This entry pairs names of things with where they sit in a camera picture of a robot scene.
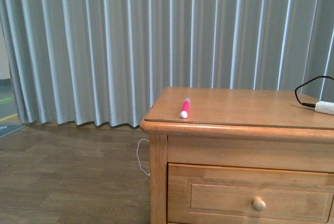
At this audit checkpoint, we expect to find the pink marker with white cap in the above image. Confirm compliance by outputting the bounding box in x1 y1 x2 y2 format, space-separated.
180 98 190 119

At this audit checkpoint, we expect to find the wooden top drawer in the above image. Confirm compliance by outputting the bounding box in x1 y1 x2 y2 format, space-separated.
167 163 333 223

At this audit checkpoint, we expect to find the round light wooden knob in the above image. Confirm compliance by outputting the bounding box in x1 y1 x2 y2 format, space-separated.
252 197 267 212

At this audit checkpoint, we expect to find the wooden nightstand cabinet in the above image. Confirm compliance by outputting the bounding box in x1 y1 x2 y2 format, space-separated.
140 87 333 223

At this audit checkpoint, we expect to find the grey pleated curtain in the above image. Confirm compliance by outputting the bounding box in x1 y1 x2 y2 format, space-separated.
1 0 333 126

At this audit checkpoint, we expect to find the white device on cabinet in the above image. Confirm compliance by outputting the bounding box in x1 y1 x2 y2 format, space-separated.
315 101 334 115

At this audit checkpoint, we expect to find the white charging cable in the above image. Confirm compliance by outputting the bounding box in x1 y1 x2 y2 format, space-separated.
137 138 151 178

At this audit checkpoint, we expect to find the black cable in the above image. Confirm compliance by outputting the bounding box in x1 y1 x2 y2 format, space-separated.
294 75 334 109

